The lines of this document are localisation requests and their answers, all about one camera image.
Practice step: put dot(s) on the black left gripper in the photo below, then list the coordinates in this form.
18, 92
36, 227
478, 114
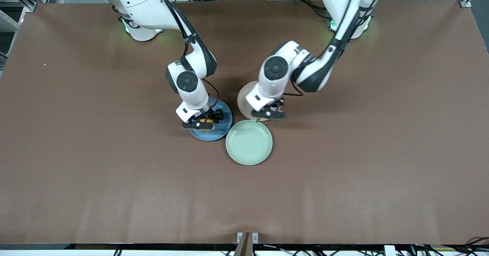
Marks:
279, 103

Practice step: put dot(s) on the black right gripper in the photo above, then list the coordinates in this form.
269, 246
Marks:
214, 115

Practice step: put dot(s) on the yellow lemon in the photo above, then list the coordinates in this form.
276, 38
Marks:
208, 122

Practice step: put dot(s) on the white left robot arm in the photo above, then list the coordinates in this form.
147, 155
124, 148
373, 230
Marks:
344, 0

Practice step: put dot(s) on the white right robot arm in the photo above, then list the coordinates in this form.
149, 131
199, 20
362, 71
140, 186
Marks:
141, 0

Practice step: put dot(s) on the blue round plate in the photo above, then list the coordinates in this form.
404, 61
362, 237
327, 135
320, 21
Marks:
219, 132

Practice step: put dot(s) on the beige round plate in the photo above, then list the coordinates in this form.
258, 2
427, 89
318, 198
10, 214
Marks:
244, 103

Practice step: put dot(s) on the light green round plate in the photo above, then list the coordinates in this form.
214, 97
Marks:
249, 143

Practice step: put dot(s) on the small white box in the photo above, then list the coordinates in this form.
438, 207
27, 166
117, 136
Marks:
389, 251

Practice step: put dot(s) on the grey metal beam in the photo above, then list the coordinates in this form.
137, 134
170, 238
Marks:
7, 21

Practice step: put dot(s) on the small metal table bracket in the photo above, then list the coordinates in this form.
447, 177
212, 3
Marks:
255, 237

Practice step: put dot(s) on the brown post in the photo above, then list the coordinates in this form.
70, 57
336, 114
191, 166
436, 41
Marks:
243, 248

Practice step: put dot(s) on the black table edge rail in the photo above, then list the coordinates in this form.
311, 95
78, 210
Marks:
114, 246

